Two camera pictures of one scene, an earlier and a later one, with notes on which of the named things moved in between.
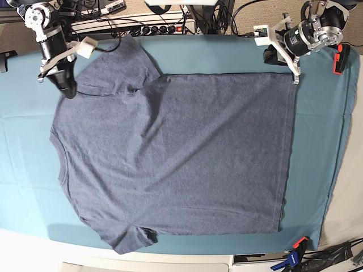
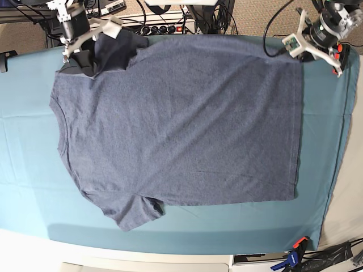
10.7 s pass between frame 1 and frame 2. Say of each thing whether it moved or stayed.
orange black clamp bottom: stayed
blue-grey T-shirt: moved
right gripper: moved
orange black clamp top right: stayed
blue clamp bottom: stayed
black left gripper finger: moved
